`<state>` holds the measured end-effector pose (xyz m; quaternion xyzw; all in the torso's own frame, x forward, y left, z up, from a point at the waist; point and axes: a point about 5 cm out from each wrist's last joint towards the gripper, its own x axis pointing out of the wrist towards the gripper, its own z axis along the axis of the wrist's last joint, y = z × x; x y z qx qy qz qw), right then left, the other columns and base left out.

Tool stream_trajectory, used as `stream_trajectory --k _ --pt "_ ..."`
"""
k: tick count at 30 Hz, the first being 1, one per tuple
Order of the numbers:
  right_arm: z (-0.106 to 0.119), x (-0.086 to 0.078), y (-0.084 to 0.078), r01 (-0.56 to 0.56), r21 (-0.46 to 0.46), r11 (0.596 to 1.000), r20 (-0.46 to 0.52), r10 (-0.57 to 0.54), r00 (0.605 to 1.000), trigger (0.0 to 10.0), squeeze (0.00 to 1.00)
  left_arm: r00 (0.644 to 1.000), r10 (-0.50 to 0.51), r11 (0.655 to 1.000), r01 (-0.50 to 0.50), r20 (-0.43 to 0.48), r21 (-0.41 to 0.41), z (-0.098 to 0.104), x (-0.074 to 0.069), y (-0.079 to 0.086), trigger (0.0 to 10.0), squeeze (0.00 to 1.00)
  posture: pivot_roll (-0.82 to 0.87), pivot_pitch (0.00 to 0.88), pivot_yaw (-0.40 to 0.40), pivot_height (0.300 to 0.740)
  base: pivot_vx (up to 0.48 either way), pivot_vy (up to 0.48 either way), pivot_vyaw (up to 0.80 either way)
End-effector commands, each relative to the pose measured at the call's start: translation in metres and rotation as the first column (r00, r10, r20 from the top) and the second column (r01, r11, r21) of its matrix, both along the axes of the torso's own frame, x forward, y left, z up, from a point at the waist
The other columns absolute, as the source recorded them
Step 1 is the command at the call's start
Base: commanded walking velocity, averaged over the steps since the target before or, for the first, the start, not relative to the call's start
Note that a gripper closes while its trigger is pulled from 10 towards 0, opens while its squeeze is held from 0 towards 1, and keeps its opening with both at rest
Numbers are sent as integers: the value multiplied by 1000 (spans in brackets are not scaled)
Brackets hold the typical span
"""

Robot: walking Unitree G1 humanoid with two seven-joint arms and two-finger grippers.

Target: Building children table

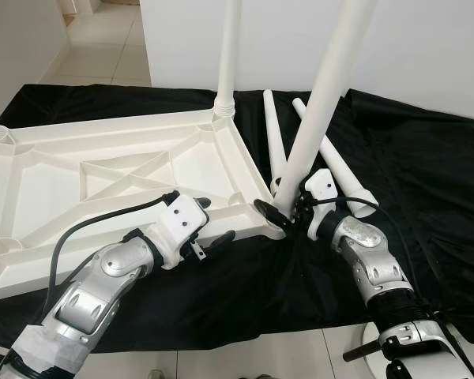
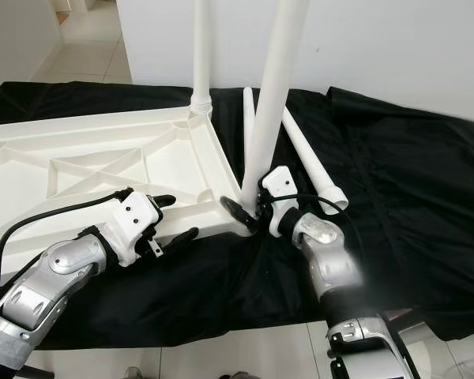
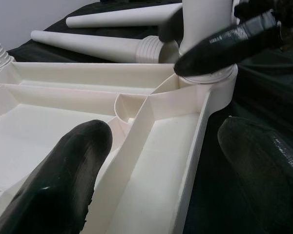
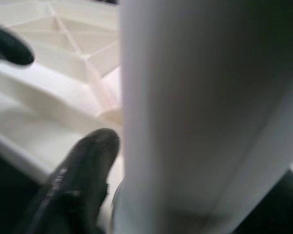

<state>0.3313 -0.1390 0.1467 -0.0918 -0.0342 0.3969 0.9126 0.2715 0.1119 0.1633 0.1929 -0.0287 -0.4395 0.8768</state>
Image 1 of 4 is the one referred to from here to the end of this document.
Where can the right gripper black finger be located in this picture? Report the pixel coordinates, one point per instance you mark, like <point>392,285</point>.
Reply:
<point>272,215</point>

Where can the white plastic table leg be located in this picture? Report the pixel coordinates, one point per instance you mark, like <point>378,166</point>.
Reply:
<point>231,47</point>
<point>272,126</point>
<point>344,174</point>
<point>325,95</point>

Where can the white plastic table top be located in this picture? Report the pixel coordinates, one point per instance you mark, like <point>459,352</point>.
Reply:
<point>63,197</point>

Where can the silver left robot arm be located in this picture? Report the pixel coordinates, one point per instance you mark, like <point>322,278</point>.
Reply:
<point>95,284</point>

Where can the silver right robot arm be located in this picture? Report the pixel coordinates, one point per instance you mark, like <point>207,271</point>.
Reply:
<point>371,260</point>

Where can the black table cloth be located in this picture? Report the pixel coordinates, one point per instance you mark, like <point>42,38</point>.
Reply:
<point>426,197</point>

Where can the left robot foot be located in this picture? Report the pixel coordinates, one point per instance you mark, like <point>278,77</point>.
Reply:
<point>154,374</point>

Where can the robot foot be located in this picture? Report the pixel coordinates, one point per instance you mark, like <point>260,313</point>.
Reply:
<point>154,374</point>
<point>262,377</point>

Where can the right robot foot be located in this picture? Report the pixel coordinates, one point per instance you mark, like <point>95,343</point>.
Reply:
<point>262,377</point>

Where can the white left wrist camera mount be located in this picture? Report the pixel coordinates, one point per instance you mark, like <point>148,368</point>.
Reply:
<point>182,221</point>

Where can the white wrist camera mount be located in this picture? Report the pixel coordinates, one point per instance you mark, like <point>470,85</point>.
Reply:
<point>182,221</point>
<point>322,185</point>

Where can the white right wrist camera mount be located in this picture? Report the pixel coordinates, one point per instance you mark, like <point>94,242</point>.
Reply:
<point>322,185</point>

